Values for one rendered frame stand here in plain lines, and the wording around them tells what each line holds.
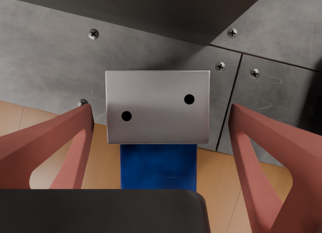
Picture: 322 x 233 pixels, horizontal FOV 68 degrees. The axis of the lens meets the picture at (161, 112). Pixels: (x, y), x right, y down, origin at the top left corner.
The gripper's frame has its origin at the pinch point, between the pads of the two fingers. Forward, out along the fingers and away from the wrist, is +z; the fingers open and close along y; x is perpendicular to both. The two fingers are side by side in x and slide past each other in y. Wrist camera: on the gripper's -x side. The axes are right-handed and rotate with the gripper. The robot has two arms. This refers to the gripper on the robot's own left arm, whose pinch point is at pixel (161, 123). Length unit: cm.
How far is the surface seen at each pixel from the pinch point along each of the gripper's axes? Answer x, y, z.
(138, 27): -3.3, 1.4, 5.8
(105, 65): -0.7, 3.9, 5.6
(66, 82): 0.3, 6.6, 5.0
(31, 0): -4.7, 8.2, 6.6
